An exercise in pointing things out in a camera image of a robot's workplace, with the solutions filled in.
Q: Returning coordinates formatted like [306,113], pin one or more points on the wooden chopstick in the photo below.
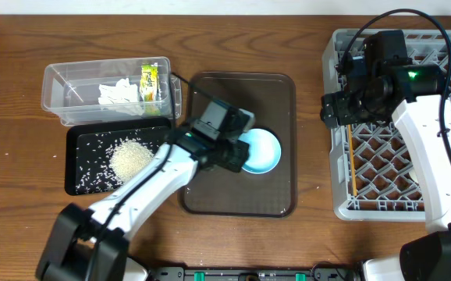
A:
[352,165]

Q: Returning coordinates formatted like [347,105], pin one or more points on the white rice pile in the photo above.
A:
[105,162]

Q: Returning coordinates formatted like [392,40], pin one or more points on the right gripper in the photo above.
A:
[337,109]

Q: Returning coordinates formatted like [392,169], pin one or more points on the light blue bowl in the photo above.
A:
[264,151]

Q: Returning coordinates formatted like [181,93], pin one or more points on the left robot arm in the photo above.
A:
[93,243]

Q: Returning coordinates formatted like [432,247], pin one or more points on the brown plastic tray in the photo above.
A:
[271,98]

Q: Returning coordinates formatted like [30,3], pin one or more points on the black waste tray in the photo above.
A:
[154,129]

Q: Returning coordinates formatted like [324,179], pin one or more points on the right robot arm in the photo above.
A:
[414,98]

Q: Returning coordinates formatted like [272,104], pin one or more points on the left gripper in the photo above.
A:
[239,154]

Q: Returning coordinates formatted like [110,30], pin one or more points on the white napkin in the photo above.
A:
[123,97]

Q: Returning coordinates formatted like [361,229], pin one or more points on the yellow green snack wrapper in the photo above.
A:
[149,82]

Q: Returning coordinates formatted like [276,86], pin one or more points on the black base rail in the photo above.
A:
[319,272]

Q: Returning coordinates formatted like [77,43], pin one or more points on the grey dishwasher rack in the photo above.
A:
[385,190]

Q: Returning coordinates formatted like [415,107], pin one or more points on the clear plastic bin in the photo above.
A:
[70,89]

